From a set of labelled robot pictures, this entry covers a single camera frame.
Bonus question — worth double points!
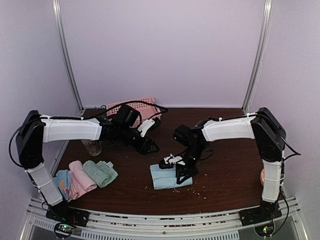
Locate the pink plastic basket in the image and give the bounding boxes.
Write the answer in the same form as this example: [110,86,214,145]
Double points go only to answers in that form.
[106,97,161,121]

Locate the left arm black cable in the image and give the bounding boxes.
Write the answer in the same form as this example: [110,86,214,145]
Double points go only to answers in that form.
[82,100,168,121]

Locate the aluminium post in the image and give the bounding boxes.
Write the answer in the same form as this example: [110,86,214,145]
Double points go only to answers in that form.
[241,0,274,113]
[52,0,84,112]

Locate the right aluminium post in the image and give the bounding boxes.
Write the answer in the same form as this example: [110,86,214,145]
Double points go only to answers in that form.
[241,0,274,113]

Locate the patterned ceramic mug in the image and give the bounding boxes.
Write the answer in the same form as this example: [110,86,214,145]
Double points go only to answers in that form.
[81,139,102,157]

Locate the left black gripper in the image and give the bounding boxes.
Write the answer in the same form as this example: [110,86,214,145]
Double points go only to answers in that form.
[118,125,160,156]

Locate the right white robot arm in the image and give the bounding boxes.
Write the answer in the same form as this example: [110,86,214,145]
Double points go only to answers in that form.
[173,107,286,221]

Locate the pink towel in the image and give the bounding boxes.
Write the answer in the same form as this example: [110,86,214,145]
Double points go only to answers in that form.
[68,160,97,202]

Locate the circuit board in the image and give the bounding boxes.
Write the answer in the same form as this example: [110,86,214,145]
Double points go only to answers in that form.
[53,222,75,239]
[254,223,275,238]

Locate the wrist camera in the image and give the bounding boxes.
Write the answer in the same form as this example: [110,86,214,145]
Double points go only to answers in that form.
[158,154,186,169]
[137,117,161,137]

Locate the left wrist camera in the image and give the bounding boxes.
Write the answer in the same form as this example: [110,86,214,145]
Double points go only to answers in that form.
[137,117,161,137]

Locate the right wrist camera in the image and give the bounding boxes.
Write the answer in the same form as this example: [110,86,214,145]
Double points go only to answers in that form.
[158,154,186,169]

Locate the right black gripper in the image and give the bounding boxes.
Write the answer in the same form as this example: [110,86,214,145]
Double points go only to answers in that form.
[176,144,206,184]

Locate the blue patterned towel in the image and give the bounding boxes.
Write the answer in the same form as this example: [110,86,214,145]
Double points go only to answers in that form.
[53,170,71,201]

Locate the right circuit board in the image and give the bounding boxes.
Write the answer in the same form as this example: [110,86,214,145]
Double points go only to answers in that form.
[254,223,275,238]

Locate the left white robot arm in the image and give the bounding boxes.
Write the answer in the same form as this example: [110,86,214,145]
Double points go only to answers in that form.
[9,108,160,222]

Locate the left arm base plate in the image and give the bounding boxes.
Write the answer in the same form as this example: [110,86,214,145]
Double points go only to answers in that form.
[45,208,90,227]

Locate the light blue towel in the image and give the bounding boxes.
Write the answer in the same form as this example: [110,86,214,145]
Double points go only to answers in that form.
[149,164,193,190]

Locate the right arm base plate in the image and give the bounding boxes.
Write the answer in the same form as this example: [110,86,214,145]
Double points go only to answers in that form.
[238,206,282,226]

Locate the left aluminium post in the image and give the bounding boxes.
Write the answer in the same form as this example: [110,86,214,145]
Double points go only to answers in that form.
[52,0,84,112]

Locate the orange patterned coaster stack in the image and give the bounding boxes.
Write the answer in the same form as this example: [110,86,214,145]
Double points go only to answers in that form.
[260,168,265,186]

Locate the left circuit board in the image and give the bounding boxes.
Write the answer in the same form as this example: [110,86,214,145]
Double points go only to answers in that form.
[53,222,75,239]

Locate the green rolled towel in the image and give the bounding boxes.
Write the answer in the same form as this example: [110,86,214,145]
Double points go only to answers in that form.
[82,160,119,188]

